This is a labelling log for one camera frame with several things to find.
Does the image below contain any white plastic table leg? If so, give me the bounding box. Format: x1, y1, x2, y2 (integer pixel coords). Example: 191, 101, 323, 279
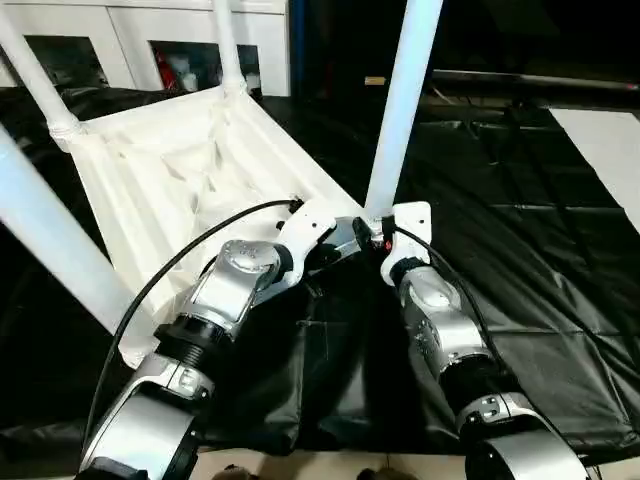
212, 0, 249, 99
0, 9, 81, 139
0, 124, 129, 336
363, 0, 446, 224

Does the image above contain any white plastic stool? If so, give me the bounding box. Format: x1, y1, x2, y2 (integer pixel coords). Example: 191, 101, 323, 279
49, 92, 364, 369

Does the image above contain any black glossy mat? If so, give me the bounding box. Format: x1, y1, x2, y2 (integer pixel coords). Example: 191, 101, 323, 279
0, 84, 640, 456

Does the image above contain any black horizontal bar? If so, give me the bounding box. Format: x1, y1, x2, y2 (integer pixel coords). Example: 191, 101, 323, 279
432, 69, 640, 92

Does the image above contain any white cabinet with glass doors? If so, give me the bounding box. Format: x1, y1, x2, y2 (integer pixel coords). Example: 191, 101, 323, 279
0, 0, 294, 99

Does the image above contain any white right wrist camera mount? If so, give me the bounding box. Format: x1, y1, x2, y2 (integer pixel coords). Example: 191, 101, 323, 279
379, 200, 434, 286

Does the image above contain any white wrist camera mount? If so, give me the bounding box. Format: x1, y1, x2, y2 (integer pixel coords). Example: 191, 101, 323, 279
274, 197, 337, 291
379, 200, 434, 286

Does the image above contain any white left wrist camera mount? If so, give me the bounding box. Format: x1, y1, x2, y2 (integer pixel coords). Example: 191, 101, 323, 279
274, 197, 337, 291

